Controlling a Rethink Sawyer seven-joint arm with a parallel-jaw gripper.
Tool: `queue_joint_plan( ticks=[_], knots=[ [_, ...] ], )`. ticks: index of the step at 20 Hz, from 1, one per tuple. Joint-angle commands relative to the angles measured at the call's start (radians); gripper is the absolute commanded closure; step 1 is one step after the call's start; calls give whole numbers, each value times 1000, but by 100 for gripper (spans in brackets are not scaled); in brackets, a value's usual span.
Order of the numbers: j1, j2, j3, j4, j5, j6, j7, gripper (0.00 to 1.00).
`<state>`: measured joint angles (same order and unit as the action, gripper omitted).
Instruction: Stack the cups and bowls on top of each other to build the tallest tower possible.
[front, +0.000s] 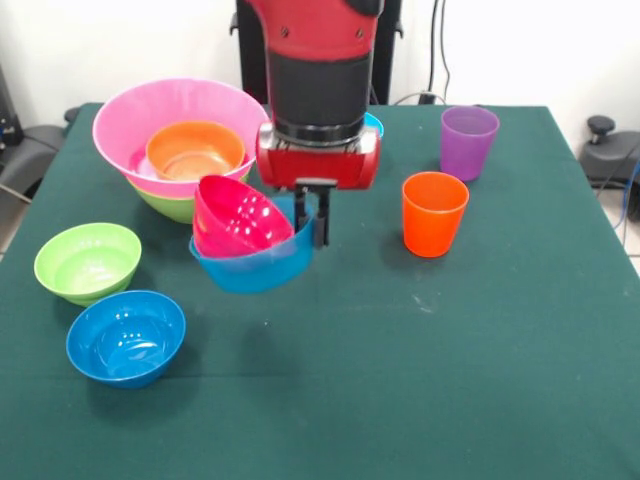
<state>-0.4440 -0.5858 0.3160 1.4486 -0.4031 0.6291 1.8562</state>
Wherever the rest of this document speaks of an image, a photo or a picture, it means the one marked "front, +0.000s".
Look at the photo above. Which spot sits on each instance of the orange bowl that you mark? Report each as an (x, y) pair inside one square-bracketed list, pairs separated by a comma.
[(195, 145)]

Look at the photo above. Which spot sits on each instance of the purple cup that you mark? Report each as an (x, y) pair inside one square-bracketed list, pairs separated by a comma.
[(467, 147)]

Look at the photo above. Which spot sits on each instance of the small red bowl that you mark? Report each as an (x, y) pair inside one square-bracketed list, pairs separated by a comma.
[(235, 220)]

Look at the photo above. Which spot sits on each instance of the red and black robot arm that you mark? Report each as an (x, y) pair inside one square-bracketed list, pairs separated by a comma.
[(320, 65)]

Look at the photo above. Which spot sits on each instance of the large pink bowl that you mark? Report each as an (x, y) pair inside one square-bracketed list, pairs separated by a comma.
[(130, 120)]

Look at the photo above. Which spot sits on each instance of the orange cup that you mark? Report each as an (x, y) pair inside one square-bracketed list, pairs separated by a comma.
[(434, 217)]

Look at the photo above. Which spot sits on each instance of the small light blue footed bowl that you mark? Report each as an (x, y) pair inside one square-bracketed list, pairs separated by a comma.
[(376, 125)]

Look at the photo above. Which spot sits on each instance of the black and grey equipment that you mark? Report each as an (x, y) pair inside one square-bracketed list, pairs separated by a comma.
[(30, 150)]

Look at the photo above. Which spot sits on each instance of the dark green tablecloth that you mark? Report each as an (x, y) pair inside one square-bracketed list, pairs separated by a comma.
[(450, 325)]

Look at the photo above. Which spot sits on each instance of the wide light blue bowl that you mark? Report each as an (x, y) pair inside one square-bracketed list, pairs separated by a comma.
[(260, 272)]

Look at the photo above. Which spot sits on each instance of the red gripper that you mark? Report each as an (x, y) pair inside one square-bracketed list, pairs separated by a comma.
[(315, 167)]

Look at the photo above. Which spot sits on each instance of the small green bowl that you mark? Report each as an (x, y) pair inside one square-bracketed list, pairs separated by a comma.
[(85, 260)]

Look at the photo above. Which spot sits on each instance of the dark blue bowl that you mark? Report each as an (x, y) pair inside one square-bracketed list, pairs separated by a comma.
[(125, 340)]

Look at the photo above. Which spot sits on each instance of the black round knob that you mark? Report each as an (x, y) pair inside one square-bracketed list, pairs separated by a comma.
[(71, 115)]

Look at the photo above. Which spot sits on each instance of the large green bowl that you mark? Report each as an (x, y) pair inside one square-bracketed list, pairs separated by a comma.
[(160, 202)]

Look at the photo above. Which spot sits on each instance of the black equipment with knob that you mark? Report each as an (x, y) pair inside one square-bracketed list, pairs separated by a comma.
[(607, 155)]

